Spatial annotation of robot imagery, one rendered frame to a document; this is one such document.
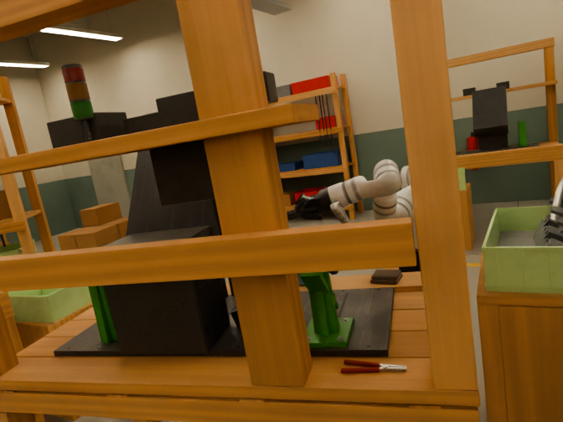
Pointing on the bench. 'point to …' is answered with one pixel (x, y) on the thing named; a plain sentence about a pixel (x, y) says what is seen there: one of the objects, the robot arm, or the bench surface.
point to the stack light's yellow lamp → (77, 91)
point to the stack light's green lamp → (82, 110)
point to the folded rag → (386, 276)
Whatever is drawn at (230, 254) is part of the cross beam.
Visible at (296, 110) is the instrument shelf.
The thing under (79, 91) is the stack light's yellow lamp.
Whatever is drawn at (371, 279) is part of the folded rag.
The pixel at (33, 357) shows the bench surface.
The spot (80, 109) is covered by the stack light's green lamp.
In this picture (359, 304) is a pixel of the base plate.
